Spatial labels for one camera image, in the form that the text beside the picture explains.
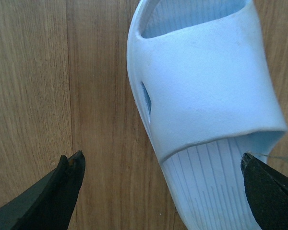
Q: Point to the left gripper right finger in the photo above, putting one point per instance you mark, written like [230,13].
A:
[266,190]

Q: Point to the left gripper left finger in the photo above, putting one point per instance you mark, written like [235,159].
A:
[50,202]

